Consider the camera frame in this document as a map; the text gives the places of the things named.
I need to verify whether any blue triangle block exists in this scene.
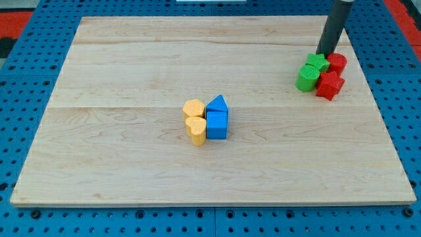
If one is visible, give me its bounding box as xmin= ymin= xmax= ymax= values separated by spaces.
xmin=206 ymin=95 xmax=229 ymax=113

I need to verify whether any light wooden board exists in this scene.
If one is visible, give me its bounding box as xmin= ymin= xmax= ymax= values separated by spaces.
xmin=11 ymin=16 xmax=416 ymax=207

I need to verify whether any yellow hexagon block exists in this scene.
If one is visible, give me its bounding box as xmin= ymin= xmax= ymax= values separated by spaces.
xmin=182 ymin=99 xmax=206 ymax=120

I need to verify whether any green star block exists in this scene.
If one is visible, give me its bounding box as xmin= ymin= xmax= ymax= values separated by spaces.
xmin=305 ymin=53 xmax=330 ymax=72

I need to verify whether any red cylinder block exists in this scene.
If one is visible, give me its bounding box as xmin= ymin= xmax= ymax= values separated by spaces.
xmin=327 ymin=53 xmax=347 ymax=76

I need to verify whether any green cylinder block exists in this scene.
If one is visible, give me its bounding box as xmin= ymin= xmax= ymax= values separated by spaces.
xmin=295 ymin=65 xmax=320 ymax=92

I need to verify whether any yellow heart block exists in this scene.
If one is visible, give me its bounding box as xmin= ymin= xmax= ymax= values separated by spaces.
xmin=185 ymin=117 xmax=207 ymax=146

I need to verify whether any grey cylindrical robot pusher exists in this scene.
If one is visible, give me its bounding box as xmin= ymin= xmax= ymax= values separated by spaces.
xmin=316 ymin=0 xmax=354 ymax=57

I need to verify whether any red star block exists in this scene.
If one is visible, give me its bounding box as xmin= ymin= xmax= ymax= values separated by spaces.
xmin=316 ymin=71 xmax=345 ymax=101

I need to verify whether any blue cube block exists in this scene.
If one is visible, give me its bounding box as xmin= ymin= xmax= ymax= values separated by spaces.
xmin=207 ymin=111 xmax=228 ymax=140

